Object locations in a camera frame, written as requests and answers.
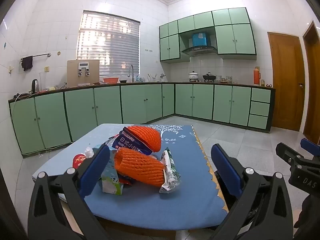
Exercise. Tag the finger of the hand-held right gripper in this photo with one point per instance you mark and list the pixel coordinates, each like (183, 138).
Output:
(285, 151)
(310, 144)

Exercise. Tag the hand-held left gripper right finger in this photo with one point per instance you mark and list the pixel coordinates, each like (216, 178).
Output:
(225, 170)

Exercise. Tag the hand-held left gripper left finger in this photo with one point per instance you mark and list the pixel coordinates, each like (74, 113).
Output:
(96, 170)

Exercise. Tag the white blue milk carton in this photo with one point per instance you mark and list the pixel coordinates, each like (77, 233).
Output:
(111, 180)

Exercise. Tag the white tissue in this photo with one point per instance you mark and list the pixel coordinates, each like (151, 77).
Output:
(88, 152)

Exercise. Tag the red packet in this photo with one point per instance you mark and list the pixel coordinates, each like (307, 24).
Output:
(78, 161)

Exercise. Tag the blue white snack bag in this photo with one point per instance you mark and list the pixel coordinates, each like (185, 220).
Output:
(123, 142)

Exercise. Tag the orange foam fruit net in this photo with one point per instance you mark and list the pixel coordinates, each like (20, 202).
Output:
(147, 137)
(140, 166)

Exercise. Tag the green white snack wrapper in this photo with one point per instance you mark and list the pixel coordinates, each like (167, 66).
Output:
(171, 175)

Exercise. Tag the person's right hand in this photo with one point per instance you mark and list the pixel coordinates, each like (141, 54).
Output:
(310, 217)

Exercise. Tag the blue table mat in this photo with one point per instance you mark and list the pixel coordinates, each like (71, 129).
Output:
(180, 205)

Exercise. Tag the wooden door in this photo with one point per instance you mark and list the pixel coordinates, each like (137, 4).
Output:
(313, 85)
(285, 80)

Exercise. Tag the green base cabinets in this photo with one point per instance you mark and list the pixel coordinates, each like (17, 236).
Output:
(110, 110)

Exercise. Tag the orange thermos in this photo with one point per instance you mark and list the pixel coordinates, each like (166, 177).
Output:
(256, 76)

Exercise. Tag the red basin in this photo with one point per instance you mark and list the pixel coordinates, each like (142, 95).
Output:
(110, 80)

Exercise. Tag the black wok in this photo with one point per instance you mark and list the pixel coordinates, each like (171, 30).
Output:
(208, 77)

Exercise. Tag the cardboard box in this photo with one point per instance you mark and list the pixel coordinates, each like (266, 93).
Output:
(72, 75)

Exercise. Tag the white clay pot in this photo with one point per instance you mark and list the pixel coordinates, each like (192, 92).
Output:
(193, 76)

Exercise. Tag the electric kettle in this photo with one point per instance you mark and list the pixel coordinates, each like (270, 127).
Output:
(35, 86)

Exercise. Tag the clear plastic jug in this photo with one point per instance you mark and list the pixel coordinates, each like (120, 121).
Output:
(43, 81)

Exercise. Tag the metal faucet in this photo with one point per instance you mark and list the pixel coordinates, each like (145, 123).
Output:
(131, 70)

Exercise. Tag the utensil holder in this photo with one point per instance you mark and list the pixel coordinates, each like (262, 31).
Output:
(151, 78)

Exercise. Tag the range hood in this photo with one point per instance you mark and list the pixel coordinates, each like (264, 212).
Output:
(200, 50)

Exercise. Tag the white window blind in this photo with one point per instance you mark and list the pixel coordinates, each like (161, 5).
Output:
(107, 45)

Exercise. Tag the dark cloth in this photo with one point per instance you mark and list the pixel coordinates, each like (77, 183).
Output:
(27, 63)

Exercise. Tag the green wall cabinets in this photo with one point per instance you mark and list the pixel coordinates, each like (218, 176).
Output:
(235, 40)

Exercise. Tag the metal towel rail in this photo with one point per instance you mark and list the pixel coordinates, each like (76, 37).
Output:
(40, 55)

